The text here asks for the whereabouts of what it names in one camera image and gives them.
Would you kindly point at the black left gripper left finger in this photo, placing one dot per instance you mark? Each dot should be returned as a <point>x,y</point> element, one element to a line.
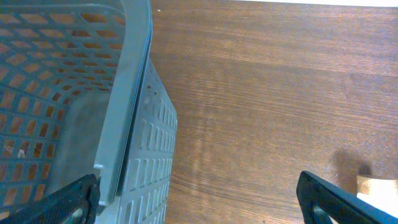
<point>75,203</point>

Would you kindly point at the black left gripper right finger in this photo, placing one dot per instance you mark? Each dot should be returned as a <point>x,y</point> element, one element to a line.
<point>323,202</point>

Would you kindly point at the beige white tube packet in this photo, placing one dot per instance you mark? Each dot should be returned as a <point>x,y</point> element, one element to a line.
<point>378,192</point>

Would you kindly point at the grey plastic mesh basket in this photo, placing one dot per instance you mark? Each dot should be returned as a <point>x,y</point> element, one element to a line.
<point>80,95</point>

